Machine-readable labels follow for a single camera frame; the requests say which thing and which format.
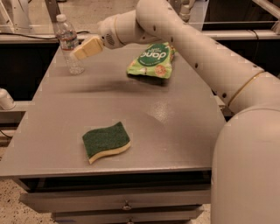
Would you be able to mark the green snack bag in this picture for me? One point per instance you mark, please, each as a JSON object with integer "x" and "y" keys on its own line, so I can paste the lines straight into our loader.
{"x": 155, "y": 61}

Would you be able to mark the white cylinder at left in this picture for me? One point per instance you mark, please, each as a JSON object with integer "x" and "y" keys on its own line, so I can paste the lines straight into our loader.
{"x": 6, "y": 101}

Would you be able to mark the lower grey drawer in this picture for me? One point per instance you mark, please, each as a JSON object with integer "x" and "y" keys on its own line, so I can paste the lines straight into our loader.
{"x": 135, "y": 215}

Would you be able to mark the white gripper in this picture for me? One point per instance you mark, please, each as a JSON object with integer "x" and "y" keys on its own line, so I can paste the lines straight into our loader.
{"x": 107, "y": 33}

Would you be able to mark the clear plastic water bottle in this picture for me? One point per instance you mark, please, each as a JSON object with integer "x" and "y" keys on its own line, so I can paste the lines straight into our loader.
{"x": 68, "y": 40}

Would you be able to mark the metal frame rail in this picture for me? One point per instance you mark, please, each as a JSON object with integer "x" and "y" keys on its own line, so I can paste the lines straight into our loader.
{"x": 219, "y": 19}

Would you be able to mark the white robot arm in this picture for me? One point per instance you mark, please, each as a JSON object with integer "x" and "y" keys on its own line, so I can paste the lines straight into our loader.
{"x": 246, "y": 158}

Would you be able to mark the upper grey drawer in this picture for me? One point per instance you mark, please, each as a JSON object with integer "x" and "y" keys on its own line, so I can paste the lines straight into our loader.
{"x": 114, "y": 199}

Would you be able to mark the grey drawer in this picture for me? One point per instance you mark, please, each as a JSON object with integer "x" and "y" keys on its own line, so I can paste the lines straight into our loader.
{"x": 114, "y": 199}
{"x": 135, "y": 215}

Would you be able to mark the green yellow sponge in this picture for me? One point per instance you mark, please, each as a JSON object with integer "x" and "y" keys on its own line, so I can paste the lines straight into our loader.
{"x": 109, "y": 141}

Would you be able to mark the grey drawer cabinet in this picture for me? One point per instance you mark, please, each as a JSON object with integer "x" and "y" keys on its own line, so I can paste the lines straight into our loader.
{"x": 172, "y": 125}

